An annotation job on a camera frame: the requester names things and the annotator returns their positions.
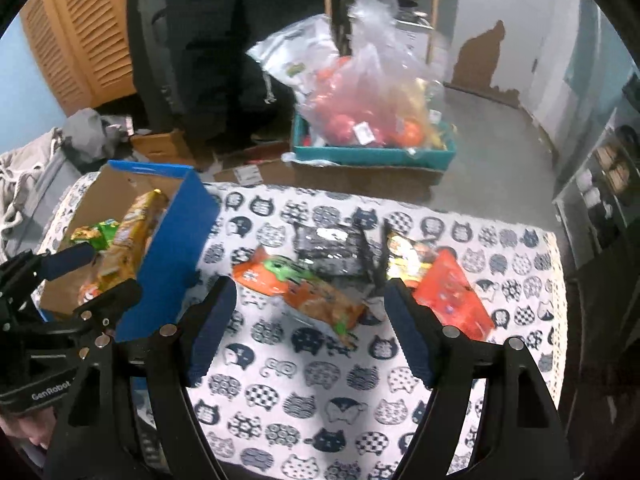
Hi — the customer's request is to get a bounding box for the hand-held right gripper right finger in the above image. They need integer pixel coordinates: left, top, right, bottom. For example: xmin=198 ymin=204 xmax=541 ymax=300
xmin=384 ymin=277 xmax=576 ymax=480

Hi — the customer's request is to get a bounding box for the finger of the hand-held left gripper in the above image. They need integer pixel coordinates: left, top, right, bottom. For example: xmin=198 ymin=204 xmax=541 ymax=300
xmin=0 ymin=244 xmax=97 ymax=291
xmin=70 ymin=278 xmax=143 ymax=333

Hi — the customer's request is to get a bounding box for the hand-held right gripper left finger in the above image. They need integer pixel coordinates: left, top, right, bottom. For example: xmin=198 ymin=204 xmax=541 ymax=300
xmin=45 ymin=276 xmax=238 ymax=480

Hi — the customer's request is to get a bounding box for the green pea snack bag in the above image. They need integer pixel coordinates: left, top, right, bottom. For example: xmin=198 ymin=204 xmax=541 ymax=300
xmin=70 ymin=219 xmax=121 ymax=253

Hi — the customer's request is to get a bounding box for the bright red snack packet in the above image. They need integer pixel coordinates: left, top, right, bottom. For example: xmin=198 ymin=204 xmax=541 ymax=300
xmin=412 ymin=249 xmax=496 ymax=341

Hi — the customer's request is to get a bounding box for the long yellow snack packet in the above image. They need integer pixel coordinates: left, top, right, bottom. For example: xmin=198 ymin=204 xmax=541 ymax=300
xmin=97 ymin=189 xmax=170 ymax=293

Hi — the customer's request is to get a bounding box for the dark noodle-picture snack packet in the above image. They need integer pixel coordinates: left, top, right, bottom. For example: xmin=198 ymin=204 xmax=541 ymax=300
xmin=382 ymin=220 xmax=438 ymax=288

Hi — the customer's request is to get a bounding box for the blue-rimmed cardboard box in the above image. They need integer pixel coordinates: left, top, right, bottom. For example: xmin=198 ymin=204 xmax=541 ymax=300
xmin=37 ymin=160 xmax=221 ymax=343

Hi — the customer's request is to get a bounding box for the orange snack bag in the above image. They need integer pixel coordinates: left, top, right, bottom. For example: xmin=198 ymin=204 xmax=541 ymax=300
xmin=232 ymin=246 xmax=368 ymax=351

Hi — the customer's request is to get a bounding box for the black snack packet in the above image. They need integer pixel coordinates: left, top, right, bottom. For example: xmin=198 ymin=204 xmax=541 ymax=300
xmin=292 ymin=221 xmax=373 ymax=281

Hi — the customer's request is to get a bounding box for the person's left hand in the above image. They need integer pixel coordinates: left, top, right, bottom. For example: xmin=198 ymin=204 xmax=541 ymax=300
xmin=7 ymin=407 xmax=58 ymax=453

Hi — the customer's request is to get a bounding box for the light grey hoodie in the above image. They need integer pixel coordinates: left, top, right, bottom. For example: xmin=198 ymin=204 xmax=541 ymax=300
xmin=0 ymin=127 xmax=83 ymax=261

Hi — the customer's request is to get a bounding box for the cat-print tablecloth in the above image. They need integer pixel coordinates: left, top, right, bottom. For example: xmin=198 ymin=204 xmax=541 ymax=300
xmin=37 ymin=172 xmax=568 ymax=480

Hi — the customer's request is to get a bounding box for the dark grey jacket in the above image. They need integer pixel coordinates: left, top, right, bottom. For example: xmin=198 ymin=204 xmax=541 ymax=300
xmin=62 ymin=108 xmax=133 ymax=166

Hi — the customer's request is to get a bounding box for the small brown cardboard box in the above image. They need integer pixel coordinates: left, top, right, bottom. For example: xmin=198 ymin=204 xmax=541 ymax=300
xmin=130 ymin=129 xmax=201 ymax=168

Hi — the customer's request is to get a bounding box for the flattened cardboard sheet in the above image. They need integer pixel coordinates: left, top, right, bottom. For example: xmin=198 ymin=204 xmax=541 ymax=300
xmin=210 ymin=142 xmax=301 ymax=186

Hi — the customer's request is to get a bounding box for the teal cardboard tray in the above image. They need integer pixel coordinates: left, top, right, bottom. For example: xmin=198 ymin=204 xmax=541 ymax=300
xmin=291 ymin=110 xmax=457 ymax=170

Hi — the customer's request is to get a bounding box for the wooden louvered door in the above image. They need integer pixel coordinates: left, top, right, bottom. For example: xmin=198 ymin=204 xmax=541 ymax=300
xmin=20 ymin=0 xmax=138 ymax=116

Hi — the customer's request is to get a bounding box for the metal shoe rack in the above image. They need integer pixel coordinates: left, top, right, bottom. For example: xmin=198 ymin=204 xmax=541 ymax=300
xmin=552 ymin=75 xmax=640 ymax=271

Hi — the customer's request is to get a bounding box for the grey coat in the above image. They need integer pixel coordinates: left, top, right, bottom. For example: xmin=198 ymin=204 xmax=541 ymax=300
xmin=127 ymin=0 xmax=171 ymax=126

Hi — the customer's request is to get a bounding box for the clear plastic bag of fruit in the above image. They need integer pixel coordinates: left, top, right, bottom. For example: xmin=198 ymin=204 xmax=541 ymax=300
xmin=300 ymin=0 xmax=446 ymax=150

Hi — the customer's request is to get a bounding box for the group of assorted shoes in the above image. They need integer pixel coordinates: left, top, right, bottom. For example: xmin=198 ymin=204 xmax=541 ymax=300
xmin=575 ymin=125 xmax=640 ymax=221

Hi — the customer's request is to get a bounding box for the black coat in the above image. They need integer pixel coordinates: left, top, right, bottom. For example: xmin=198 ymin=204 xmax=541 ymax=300
xmin=160 ymin=0 xmax=341 ymax=146

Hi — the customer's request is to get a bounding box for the white foil bag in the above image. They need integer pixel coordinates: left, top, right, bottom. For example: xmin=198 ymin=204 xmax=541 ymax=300
xmin=246 ymin=14 xmax=341 ymax=103

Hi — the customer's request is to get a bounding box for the white door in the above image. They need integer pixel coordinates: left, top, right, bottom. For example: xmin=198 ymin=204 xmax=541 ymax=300
xmin=520 ymin=0 xmax=581 ymax=111

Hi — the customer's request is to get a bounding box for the wooden ladder shelf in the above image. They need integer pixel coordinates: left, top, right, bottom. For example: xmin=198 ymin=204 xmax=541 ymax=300
xmin=322 ymin=0 xmax=443 ymax=61

